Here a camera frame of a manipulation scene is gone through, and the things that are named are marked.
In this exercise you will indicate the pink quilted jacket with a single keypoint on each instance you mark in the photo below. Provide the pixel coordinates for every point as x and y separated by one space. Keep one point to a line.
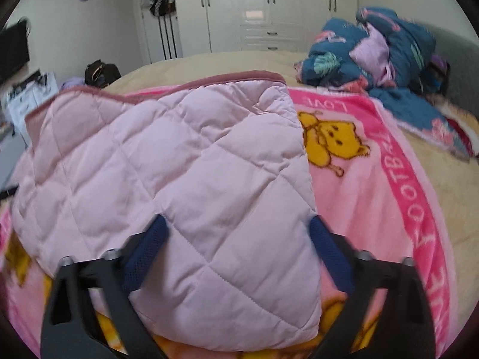
223 161

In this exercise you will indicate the pink cartoon fleece blanket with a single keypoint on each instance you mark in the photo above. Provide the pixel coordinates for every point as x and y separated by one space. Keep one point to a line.
384 203

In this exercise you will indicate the white wardrobe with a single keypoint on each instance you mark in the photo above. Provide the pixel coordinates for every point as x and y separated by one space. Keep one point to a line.
215 26

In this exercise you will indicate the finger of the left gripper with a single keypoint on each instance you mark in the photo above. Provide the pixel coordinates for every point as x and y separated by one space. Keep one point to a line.
9 192

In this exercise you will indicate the grey upholstered headboard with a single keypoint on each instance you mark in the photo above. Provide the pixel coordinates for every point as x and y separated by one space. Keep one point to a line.
462 55

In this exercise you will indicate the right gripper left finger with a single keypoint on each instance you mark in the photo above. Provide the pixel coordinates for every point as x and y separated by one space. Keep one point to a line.
70 326

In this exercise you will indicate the black wall television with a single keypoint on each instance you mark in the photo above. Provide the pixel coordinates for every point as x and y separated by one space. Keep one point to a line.
13 49

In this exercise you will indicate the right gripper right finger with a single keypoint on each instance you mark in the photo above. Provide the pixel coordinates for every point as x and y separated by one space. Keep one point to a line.
404 328

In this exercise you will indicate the white drawer chest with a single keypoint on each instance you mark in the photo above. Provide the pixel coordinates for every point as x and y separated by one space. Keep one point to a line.
21 101

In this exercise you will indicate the blue flamingo quilt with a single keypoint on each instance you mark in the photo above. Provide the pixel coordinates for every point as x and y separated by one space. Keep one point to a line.
393 60

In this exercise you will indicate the tan bed cover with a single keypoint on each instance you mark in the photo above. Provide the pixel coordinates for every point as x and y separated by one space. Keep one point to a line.
455 182

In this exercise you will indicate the dark clothes pile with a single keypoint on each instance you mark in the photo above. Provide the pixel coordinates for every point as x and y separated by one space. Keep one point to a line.
98 75

